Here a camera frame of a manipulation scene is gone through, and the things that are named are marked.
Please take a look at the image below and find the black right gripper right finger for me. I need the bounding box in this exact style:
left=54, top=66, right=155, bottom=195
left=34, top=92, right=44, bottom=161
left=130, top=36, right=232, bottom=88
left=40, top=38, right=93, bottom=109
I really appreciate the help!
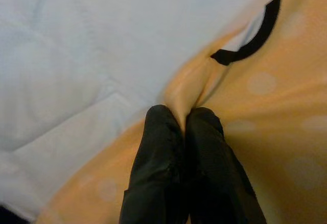
left=185, top=107, right=268, bottom=224

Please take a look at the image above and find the white quilted mattress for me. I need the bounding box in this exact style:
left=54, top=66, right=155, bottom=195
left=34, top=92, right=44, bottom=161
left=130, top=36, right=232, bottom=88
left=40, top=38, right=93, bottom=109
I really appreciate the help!
left=0, top=0, right=299, bottom=222

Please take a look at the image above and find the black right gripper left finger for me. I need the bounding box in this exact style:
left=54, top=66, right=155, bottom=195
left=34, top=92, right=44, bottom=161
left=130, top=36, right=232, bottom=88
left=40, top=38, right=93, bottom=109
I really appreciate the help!
left=119, top=104, right=189, bottom=224

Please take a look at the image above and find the yellow cartoon print blanket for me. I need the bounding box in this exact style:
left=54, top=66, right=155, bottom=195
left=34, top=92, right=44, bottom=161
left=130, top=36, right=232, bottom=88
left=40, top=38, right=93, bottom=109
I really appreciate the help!
left=38, top=0, right=327, bottom=224

